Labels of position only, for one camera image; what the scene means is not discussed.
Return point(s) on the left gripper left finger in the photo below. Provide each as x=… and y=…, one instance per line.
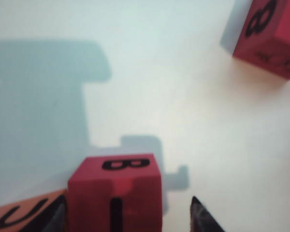
x=55, y=220

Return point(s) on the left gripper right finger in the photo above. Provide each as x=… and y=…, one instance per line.
x=200, y=220

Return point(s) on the orange foam block digit six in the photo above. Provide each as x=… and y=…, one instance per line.
x=14, y=212

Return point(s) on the red foam block letter T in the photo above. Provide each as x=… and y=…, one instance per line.
x=99, y=193

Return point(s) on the red foam block rabbit print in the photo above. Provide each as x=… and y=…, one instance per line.
x=280, y=29

